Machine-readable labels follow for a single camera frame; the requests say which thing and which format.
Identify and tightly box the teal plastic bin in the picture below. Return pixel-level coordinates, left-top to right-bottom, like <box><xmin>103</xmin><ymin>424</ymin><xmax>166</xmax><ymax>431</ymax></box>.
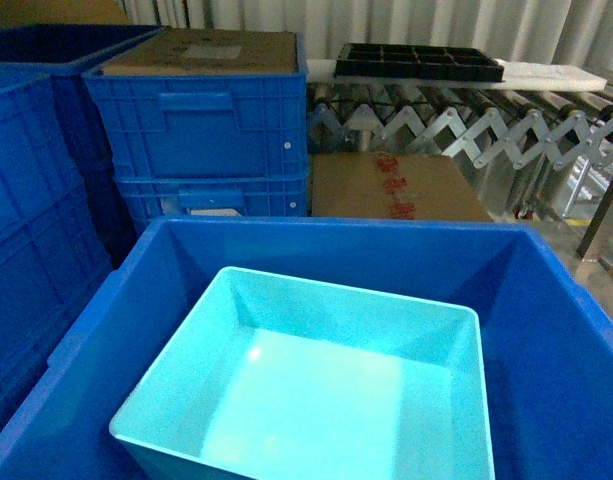
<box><xmin>109</xmin><ymin>267</ymin><xmax>495</xmax><ymax>479</ymax></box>

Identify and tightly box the blue crate stack far left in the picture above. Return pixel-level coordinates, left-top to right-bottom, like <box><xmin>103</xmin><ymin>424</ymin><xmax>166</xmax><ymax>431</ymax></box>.
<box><xmin>0</xmin><ymin>70</ymin><xmax>111</xmax><ymax>432</ymax></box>

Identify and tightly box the blue crate lower back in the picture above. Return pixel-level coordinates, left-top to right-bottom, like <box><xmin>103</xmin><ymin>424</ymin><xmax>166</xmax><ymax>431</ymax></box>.
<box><xmin>116</xmin><ymin>173</ymin><xmax>308</xmax><ymax>234</ymax></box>

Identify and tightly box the brown cardboard box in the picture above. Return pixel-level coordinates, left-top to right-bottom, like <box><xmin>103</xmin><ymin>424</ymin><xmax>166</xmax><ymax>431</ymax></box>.
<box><xmin>311</xmin><ymin>152</ymin><xmax>492</xmax><ymax>222</ymax></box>

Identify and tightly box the blue crate with cardboard lid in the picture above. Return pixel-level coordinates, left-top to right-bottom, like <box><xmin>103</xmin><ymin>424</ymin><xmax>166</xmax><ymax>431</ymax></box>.
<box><xmin>83</xmin><ymin>28</ymin><xmax>308</xmax><ymax>181</ymax></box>

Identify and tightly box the black compartment tray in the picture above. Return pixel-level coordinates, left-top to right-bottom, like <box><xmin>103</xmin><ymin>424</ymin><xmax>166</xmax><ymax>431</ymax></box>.
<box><xmin>334</xmin><ymin>43</ymin><xmax>505</xmax><ymax>83</ymax></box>

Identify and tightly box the expandable roller conveyor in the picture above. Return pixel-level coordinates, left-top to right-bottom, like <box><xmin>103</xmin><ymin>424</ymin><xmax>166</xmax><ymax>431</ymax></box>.
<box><xmin>307</xmin><ymin>83</ymin><xmax>613</xmax><ymax>224</ymax></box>

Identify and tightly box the large blue plastic crate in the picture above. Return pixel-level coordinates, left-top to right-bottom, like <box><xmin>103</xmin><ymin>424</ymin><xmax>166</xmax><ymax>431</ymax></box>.
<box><xmin>0</xmin><ymin>217</ymin><xmax>613</xmax><ymax>479</ymax></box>

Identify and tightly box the dark blue crate rear left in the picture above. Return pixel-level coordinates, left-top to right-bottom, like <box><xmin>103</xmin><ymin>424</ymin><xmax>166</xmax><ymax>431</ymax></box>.
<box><xmin>0</xmin><ymin>24</ymin><xmax>162</xmax><ymax>173</ymax></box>

